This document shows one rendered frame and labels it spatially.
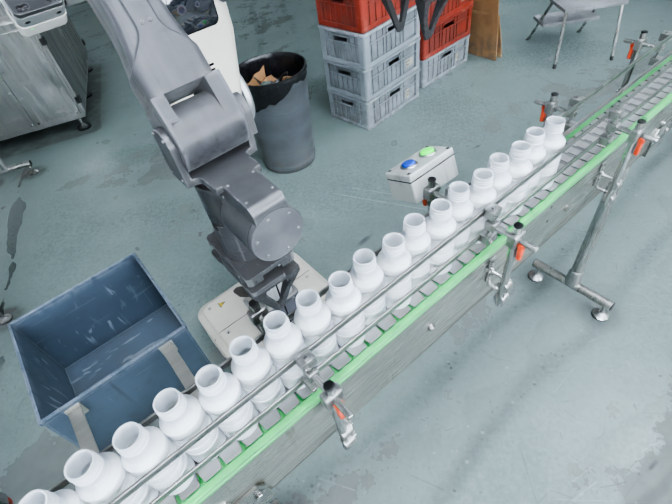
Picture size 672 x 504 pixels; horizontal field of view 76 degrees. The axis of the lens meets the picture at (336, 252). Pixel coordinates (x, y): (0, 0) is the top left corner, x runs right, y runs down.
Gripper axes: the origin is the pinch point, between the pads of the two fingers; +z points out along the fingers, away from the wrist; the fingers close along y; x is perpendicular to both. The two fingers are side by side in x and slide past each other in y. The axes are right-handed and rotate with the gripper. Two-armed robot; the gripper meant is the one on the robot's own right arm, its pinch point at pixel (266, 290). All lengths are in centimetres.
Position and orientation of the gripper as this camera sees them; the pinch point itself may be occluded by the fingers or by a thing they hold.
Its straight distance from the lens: 58.6
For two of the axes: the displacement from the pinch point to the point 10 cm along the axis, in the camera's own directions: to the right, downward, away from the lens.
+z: 1.3, 6.8, 7.2
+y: 6.3, 5.1, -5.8
